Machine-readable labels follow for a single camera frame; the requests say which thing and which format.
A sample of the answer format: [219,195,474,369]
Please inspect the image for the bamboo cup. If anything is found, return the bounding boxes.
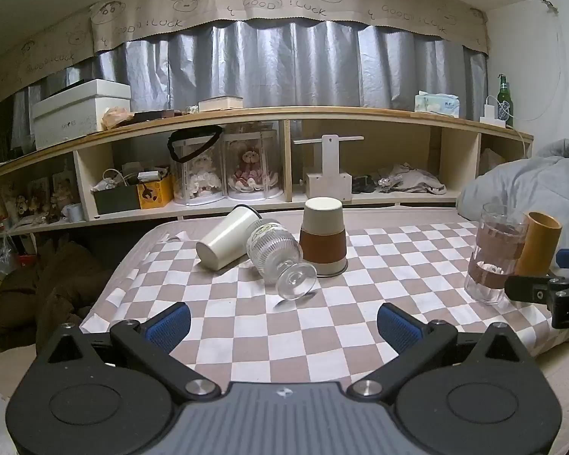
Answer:
[516,211,563,278]

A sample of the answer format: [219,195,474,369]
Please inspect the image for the green glass bottle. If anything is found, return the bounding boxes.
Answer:
[496,74,514,127]

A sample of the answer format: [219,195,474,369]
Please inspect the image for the grey cloth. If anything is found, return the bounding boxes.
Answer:
[378,163,450,196]

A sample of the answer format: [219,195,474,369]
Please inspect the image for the checkered tablecloth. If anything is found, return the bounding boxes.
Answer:
[78,211,569,386]

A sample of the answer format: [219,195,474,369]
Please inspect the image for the wooden shelf unit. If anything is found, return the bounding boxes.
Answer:
[0,106,536,242]

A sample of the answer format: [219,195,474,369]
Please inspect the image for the beige crumpled bag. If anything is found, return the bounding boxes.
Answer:
[101,106,136,130]

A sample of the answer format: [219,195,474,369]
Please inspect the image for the tissue pack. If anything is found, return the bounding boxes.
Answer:
[414,90,461,119]

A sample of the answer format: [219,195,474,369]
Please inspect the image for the dark brown tray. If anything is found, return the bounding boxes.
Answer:
[133,109,176,122]

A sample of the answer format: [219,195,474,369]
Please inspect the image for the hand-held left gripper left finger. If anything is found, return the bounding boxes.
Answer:
[37,301,222,402]

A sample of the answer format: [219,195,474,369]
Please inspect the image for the dark brown cloth pile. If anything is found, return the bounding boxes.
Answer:
[0,241,118,354]

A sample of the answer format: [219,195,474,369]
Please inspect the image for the clear glass with brown band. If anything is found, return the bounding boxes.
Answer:
[464,202,528,305]

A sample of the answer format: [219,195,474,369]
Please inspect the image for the yellow box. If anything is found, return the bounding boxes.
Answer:
[136,175,176,210]

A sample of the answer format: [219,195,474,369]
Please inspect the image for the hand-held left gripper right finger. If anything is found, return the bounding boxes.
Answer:
[347,302,538,402]

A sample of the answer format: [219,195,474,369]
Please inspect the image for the grey curtain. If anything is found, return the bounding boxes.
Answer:
[10,20,489,152]

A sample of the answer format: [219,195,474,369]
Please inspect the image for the black sandals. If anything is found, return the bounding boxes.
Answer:
[351,175,379,195]

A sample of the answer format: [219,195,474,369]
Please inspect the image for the doll in clear case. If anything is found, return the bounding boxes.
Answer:
[173,129,226,206]
[224,128,285,201]

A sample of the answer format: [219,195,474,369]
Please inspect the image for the thick book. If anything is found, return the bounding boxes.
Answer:
[198,96,244,113]

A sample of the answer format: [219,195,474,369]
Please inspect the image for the clear glass goblet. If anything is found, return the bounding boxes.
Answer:
[245,218,318,301]

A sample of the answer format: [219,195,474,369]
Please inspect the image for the grey duvet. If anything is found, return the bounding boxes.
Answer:
[456,139,569,259]

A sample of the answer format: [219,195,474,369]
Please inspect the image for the white charger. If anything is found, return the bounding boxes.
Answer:
[478,96,508,128]

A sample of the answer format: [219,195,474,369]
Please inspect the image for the plain white cup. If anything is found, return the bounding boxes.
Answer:
[196,204,262,272]

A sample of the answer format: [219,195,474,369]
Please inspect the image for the white shoe box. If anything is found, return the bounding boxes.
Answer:
[31,78,133,151]

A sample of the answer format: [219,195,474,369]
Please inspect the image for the dark green box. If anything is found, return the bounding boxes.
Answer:
[93,184,141,215]

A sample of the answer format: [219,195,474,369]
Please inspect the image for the paper cup with brown sleeve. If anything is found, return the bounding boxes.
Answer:
[299,196,350,277]

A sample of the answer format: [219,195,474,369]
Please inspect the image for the black strap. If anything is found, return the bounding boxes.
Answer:
[167,125,224,164]

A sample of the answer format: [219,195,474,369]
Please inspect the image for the wooden stand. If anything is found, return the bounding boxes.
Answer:
[292,135,365,201]

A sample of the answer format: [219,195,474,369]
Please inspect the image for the framed picture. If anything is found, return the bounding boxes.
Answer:
[52,171,79,210]
[25,177,53,220]

